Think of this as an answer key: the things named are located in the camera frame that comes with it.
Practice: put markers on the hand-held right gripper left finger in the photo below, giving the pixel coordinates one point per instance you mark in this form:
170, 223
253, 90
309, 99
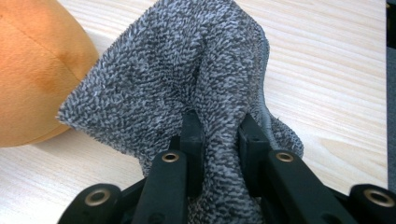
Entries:
168, 183

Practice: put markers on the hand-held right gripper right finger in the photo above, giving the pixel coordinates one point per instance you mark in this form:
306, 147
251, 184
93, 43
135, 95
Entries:
289, 186

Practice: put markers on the grey terry cloth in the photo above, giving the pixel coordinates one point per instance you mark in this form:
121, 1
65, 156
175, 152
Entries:
174, 77

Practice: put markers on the orange plush toy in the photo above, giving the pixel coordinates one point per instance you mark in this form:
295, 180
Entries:
34, 77

